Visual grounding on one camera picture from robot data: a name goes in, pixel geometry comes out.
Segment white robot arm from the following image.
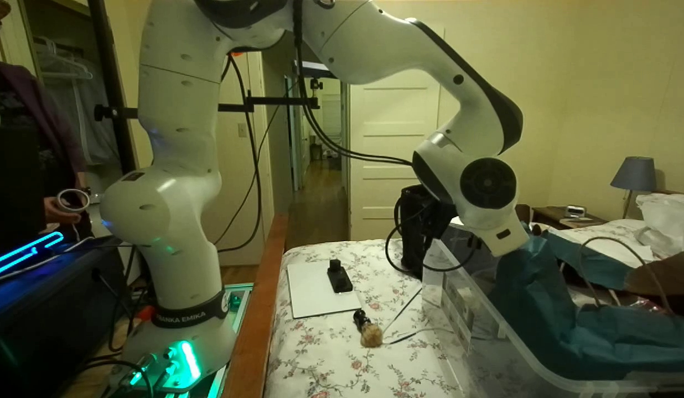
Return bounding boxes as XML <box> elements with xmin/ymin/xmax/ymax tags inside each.
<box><xmin>101</xmin><ymin>0</ymin><xmax>527</xmax><ymax>328</ymax></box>

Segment clear plastic container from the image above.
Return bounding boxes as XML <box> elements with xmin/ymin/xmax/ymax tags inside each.
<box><xmin>422</xmin><ymin>239</ymin><xmax>684</xmax><ymax>398</ymax></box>

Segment white paper pad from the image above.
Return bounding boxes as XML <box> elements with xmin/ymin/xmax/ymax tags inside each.
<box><xmin>286</xmin><ymin>261</ymin><xmax>360</xmax><ymax>318</ymax></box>

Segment white door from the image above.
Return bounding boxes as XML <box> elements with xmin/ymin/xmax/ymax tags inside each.
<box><xmin>347</xmin><ymin>70</ymin><xmax>438</xmax><ymax>239</ymax></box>

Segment small bobblehead figurine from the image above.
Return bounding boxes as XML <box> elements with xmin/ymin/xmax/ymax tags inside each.
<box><xmin>353</xmin><ymin>310</ymin><xmax>382</xmax><ymax>347</ymax></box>

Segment teal cloth bag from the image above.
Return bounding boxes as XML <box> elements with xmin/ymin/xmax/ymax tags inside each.
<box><xmin>490</xmin><ymin>235</ymin><xmax>684</xmax><ymax>379</ymax></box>

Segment grey table lamp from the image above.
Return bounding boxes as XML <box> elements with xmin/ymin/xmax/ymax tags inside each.
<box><xmin>610</xmin><ymin>157</ymin><xmax>658</xmax><ymax>216</ymax></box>

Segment dark computer case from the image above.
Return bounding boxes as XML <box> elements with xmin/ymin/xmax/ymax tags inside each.
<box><xmin>0</xmin><ymin>239</ymin><xmax>123</xmax><ymax>398</ymax></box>

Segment person in dark shirt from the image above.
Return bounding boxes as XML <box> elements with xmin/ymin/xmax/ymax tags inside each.
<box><xmin>0</xmin><ymin>0</ymin><xmax>91</xmax><ymax>253</ymax></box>

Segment white pillow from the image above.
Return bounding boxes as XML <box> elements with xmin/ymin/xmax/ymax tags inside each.
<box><xmin>635</xmin><ymin>193</ymin><xmax>684</xmax><ymax>251</ymax></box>

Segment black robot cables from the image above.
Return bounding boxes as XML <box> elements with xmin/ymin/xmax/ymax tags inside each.
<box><xmin>206</xmin><ymin>0</ymin><xmax>482</xmax><ymax>277</ymax></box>

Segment wooden bed frame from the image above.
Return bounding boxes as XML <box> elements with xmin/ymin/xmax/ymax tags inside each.
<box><xmin>221</xmin><ymin>215</ymin><xmax>288</xmax><ymax>398</ymax></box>

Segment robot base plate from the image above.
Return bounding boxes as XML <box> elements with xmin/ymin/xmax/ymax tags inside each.
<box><xmin>106</xmin><ymin>282</ymin><xmax>252</xmax><ymax>398</ymax></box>

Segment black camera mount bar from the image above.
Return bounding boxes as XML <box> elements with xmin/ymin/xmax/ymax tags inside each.
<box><xmin>92</xmin><ymin>94</ymin><xmax>321</xmax><ymax>121</ymax></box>

